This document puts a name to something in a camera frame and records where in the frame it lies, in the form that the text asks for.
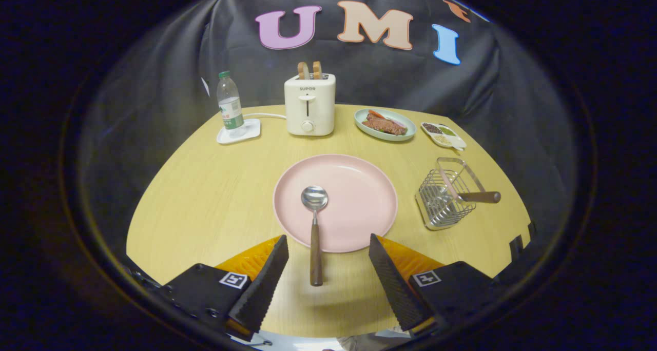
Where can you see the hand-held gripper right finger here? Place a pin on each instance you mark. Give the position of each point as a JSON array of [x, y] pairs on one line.
[[395, 287]]

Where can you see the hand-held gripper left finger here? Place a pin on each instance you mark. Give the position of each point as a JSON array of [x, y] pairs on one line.
[[256, 289]]

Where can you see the pink round plate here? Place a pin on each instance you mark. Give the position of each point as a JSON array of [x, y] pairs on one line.
[[354, 197]]

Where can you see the white divided seasoning dish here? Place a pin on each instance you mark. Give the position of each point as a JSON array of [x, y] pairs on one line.
[[444, 136]]

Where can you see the white square coaster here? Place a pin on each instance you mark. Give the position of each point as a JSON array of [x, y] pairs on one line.
[[251, 130]]

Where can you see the brown steak slice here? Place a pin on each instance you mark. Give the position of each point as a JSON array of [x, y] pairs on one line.
[[385, 125]]

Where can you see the pink onion slice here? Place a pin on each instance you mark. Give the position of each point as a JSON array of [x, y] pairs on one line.
[[398, 122]]

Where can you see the light green plate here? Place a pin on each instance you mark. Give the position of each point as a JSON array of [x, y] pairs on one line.
[[406, 118]]

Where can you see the red tomato slice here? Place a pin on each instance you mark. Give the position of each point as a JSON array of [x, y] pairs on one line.
[[376, 114]]

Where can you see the clear plastic water bottle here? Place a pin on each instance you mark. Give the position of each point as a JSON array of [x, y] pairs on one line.
[[230, 104]]

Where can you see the white toaster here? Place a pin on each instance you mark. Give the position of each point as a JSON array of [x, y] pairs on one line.
[[323, 110]]

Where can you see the toasted bread slice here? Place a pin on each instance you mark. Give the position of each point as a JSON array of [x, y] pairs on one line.
[[303, 71], [317, 70]]

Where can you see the black backdrop cloth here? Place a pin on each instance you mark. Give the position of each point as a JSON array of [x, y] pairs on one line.
[[154, 84]]

